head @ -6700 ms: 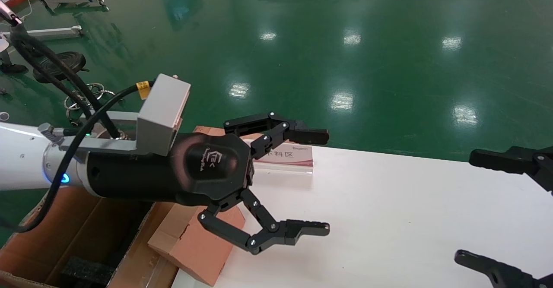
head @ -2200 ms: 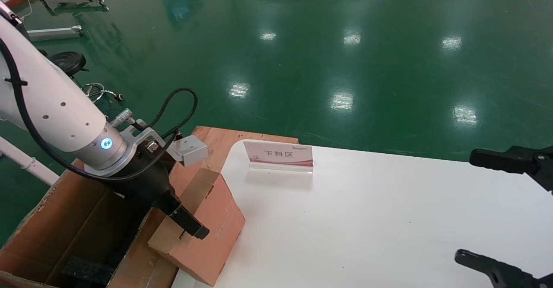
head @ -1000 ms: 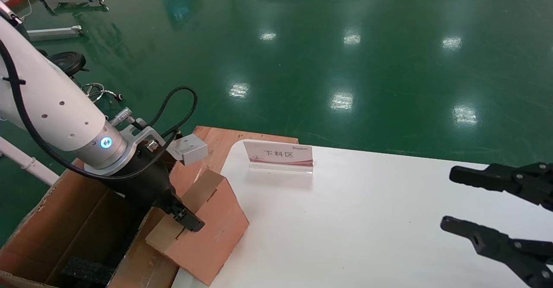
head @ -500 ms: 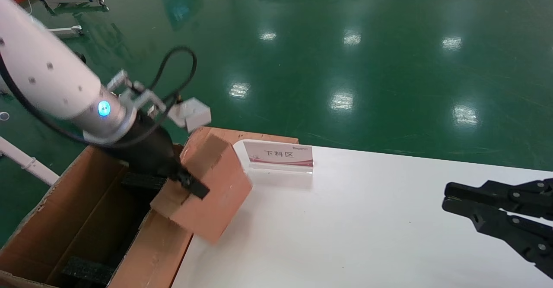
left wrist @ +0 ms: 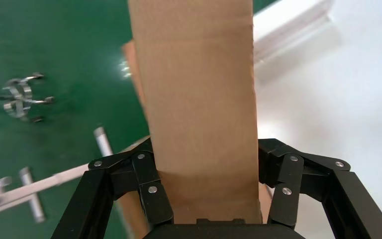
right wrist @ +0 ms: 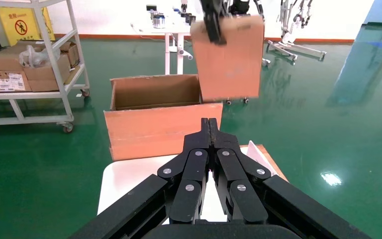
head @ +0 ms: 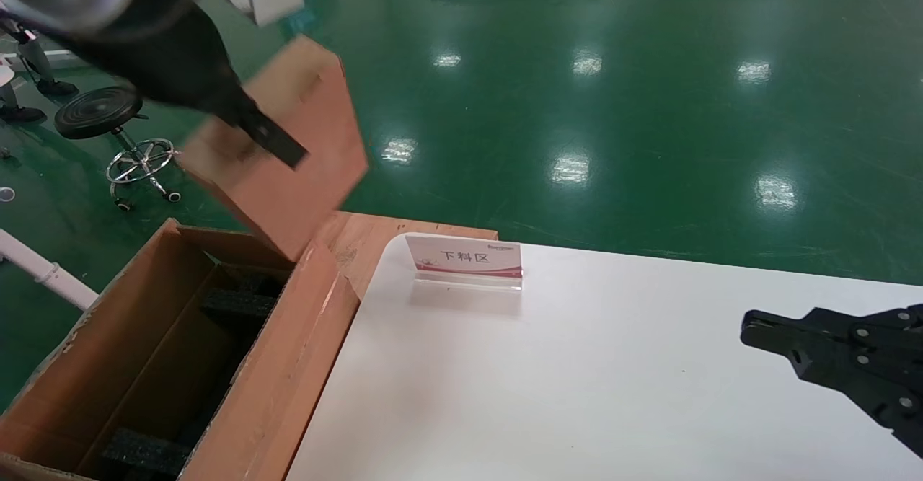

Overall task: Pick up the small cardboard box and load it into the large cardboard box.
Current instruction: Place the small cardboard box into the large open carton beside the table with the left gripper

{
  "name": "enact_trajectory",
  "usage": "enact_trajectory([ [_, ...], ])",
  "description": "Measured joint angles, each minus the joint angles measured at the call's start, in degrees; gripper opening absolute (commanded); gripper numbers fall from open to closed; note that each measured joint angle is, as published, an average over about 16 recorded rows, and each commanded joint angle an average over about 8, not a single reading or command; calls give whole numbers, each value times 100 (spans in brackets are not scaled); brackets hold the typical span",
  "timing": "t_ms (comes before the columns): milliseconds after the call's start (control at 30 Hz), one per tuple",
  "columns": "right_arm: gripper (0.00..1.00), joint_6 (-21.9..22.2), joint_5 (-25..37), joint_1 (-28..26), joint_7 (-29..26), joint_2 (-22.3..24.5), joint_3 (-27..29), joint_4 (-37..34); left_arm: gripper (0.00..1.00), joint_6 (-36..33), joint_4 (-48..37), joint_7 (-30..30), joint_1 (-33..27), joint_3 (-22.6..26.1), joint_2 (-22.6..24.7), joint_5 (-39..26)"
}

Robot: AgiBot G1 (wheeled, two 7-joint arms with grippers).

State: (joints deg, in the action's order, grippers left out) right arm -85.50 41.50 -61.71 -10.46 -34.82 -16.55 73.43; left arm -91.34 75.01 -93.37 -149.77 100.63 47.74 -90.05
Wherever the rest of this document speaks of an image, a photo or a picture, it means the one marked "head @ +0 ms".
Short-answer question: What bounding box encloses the acrylic sign with red stripe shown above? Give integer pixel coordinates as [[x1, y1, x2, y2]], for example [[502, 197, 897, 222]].
[[405, 234, 524, 293]]

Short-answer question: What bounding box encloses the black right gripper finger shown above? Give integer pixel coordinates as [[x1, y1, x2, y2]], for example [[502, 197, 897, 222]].
[[786, 348, 923, 460], [741, 305, 923, 356]]

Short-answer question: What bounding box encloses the white metal stand base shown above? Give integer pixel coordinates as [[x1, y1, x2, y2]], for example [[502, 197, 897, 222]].
[[0, 48, 73, 71]]

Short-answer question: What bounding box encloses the large cardboard box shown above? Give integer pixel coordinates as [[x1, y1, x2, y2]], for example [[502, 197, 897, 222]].
[[0, 218, 361, 481]]

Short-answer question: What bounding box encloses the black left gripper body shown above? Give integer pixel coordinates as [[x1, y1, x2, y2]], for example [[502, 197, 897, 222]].
[[43, 0, 249, 127]]

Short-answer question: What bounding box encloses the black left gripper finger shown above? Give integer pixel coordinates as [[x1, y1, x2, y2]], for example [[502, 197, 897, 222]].
[[234, 106, 309, 169]]

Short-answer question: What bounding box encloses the black stool with chrome base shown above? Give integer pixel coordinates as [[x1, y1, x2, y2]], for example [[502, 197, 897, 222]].
[[55, 86, 181, 211]]

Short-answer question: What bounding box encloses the black foam block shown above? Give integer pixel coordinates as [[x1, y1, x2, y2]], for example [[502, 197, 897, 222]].
[[101, 429, 194, 478], [200, 265, 289, 323]]

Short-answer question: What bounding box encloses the small cardboard box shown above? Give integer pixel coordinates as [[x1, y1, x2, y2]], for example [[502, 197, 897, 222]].
[[177, 34, 370, 262]]

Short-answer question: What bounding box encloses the dark grey trouser leg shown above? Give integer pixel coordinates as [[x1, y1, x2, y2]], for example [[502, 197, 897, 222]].
[[14, 30, 55, 85]]

